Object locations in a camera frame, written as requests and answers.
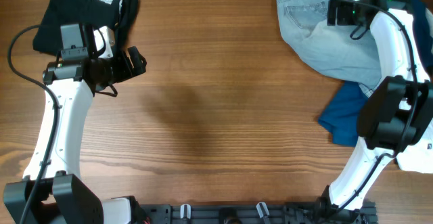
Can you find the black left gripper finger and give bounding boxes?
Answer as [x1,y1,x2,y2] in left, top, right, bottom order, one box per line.
[133,66,146,76]
[127,46,146,66]

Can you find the light blue denim shorts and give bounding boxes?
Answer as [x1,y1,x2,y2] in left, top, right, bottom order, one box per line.
[276,0,381,92]

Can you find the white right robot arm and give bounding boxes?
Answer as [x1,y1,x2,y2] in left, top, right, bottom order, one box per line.
[317,0,432,220]

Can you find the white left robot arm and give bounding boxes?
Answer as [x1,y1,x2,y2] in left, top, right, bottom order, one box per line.
[3,47,150,223]

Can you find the folded black garment stack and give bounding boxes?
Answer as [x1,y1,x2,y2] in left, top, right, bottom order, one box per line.
[32,0,139,55]

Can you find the dark blue t-shirt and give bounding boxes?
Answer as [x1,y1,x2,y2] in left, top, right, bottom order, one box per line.
[318,0,432,147]

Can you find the white printed t-shirt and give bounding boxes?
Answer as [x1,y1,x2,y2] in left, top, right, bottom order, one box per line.
[329,0,433,174]

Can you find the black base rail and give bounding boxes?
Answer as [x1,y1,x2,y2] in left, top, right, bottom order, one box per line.
[142,202,378,224]

